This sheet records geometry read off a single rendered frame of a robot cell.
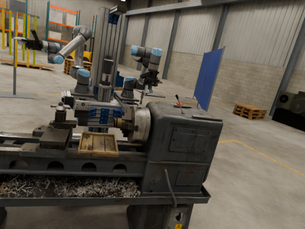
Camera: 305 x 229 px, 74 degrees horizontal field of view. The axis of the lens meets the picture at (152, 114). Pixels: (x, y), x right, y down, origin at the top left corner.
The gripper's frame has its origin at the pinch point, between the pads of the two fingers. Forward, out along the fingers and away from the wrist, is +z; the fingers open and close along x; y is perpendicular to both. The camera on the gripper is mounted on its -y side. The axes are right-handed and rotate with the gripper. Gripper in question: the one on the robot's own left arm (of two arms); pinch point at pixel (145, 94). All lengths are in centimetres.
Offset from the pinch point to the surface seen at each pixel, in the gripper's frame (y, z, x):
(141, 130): 10.4, 25.5, -6.5
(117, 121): -9.4, 26.6, -15.5
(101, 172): 1, 64, -30
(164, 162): 29, 49, 9
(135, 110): -1.1, 14.0, -6.1
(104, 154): 2, 46, -31
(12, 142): -48, 53, -80
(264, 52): -308, -89, 1098
